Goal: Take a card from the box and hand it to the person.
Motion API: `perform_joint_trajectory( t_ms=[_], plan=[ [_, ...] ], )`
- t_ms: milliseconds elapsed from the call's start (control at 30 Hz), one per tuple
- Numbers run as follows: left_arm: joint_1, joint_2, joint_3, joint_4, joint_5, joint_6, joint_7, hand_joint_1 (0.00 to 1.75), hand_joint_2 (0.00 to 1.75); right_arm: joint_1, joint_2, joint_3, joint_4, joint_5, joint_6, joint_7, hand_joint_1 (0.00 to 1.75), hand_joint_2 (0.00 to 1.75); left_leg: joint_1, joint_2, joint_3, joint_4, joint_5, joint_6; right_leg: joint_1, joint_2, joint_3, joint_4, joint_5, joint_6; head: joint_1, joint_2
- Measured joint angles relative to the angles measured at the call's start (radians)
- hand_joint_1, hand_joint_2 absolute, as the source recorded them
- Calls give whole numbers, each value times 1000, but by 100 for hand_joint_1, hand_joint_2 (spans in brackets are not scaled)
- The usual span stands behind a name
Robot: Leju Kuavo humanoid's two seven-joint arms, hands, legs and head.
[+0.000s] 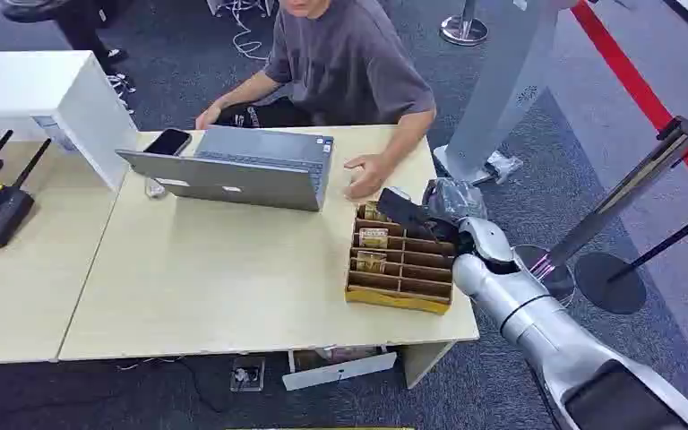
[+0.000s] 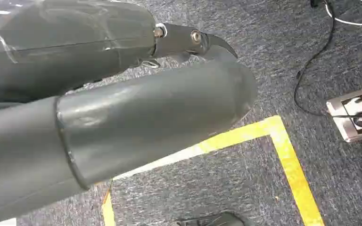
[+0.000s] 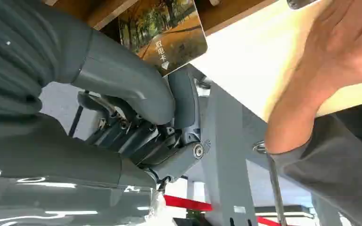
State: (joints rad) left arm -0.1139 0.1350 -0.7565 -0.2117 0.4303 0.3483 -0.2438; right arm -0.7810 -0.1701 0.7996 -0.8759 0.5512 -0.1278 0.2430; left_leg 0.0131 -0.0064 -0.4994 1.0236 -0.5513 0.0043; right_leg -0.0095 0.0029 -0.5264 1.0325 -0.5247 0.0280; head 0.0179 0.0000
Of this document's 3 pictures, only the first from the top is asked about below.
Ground pale desk leg panel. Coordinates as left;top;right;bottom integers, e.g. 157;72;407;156
401;340;457;391

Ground chrome stanchion base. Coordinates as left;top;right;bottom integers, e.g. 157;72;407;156
438;0;490;47

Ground person's right hand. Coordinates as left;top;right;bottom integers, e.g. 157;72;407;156
194;103;224;131

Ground red barrier belt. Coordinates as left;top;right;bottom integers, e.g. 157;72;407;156
569;0;688;216

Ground silver stanchion post with base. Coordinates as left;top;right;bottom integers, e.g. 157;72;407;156
512;116;688;305

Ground white panel under desk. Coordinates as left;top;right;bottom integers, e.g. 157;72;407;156
281;351;400;392

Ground standing person's legs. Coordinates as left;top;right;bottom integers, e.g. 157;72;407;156
51;0;139;115

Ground person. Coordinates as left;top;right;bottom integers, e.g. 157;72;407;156
194;0;438;202

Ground black smartphone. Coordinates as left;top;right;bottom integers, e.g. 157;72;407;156
142;127;194;158

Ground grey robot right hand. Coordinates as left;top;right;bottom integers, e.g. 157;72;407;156
376;187;459;244

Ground white pillar stand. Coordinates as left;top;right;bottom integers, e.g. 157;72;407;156
433;0;582;186

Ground crumpled grey plastic bag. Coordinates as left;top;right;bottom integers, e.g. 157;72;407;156
422;176;489;224

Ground person's left hand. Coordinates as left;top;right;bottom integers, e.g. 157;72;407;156
343;153;397;202

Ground wooden card box with slots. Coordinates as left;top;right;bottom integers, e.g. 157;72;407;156
344;200;457;315

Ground floor socket box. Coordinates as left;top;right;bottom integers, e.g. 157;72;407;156
229;356;266;393

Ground white cable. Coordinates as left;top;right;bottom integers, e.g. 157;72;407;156
207;0;275;63

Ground crumpled white plastic wrap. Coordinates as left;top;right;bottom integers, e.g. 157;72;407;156
485;150;524;185

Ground white cabinet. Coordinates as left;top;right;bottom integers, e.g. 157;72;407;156
0;50;141;193

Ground grey open laptop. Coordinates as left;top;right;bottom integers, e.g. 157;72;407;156
116;125;335;213

